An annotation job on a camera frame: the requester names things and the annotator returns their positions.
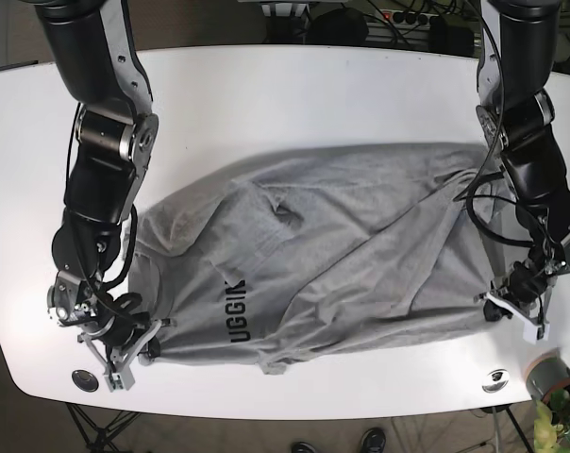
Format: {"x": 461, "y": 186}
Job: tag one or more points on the silver table grommet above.
{"x": 495, "y": 381}
{"x": 85, "y": 381}

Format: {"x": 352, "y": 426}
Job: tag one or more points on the left gripper body silver black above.
{"x": 523, "y": 292}

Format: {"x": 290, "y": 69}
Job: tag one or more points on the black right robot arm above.
{"x": 109, "y": 152}

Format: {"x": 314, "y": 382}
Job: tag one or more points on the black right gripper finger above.
{"x": 151, "y": 350}

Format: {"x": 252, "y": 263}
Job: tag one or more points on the right silver table grommet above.
{"x": 495, "y": 381}

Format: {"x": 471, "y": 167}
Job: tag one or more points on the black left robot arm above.
{"x": 519, "y": 41}

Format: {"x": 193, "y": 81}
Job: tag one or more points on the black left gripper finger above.
{"x": 493, "y": 313}

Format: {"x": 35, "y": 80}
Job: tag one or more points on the left silver table grommet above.
{"x": 85, "y": 381}

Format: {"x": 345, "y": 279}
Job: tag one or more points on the grey plant pot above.
{"x": 547, "y": 374}

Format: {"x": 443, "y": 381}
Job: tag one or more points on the right gripper body silver black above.
{"x": 116, "y": 347}

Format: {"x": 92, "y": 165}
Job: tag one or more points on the black folding table legs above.
{"x": 101, "y": 439}

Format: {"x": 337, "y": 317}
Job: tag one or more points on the green potted plant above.
{"x": 551, "y": 428}

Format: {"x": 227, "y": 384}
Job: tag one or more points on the light grey printed T-shirt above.
{"x": 276, "y": 260}

